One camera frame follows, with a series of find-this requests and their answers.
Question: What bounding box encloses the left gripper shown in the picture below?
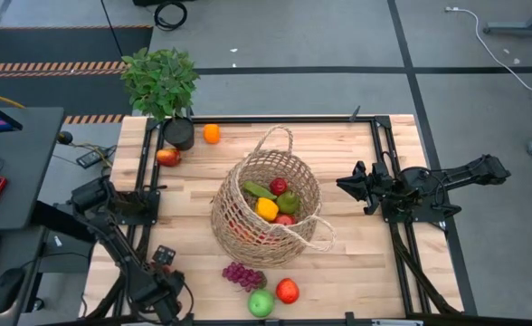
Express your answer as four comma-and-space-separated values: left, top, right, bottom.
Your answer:
132, 266, 188, 313

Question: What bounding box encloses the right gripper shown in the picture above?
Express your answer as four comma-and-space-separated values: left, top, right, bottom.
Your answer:
337, 160, 398, 216

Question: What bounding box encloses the green pear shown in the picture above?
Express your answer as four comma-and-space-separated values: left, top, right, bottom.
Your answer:
275, 190, 301, 216

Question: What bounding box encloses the small red apple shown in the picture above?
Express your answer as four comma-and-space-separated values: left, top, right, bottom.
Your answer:
269, 177, 290, 197

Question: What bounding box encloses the yellow bell pepper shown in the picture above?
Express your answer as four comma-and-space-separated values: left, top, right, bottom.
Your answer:
254, 197, 280, 223

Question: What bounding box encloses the woven straw basket with handles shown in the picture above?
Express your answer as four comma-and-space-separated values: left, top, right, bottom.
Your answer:
210, 125, 338, 269

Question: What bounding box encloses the green cucumber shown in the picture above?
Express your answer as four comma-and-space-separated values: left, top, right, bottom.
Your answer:
242, 180, 279, 202

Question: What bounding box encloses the green apple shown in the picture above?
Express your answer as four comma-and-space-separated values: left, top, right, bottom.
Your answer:
247, 288, 276, 319

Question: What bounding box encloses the red orange peach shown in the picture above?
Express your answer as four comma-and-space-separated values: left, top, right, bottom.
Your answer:
275, 277, 301, 305

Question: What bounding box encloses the red yellow apple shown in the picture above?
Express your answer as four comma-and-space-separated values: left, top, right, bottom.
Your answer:
156, 148, 182, 168

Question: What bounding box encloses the purple grape bunch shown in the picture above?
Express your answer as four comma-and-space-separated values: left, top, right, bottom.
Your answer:
222, 262, 269, 293

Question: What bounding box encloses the black power adapter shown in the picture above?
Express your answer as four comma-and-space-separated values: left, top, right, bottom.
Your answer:
75, 144, 118, 169

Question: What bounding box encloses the black computer mouse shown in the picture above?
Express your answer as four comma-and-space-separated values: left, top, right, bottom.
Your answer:
0, 266, 26, 315

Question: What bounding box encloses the orange tangerine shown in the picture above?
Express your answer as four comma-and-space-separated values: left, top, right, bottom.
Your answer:
203, 123, 222, 145

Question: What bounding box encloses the black side desk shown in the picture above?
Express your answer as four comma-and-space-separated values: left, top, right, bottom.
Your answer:
0, 106, 66, 326

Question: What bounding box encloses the green plant in black pot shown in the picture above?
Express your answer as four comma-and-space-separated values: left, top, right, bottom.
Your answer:
119, 46, 202, 152

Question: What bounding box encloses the grey desk leg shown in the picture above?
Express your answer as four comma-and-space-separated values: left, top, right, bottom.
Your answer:
482, 0, 532, 37

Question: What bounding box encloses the black mat hazard striped edge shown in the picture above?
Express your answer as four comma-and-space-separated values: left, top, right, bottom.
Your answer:
0, 24, 155, 126

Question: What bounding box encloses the black aluminium rig frame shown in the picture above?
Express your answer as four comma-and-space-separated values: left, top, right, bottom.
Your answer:
82, 115, 464, 326

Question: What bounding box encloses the white cable with plug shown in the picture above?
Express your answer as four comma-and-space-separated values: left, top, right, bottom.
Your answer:
444, 5, 532, 92

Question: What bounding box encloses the coiled black cable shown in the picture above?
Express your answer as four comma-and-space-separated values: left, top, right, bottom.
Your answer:
153, 1, 189, 32

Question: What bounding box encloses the thin black floor cable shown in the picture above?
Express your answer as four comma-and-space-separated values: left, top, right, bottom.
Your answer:
99, 0, 126, 59

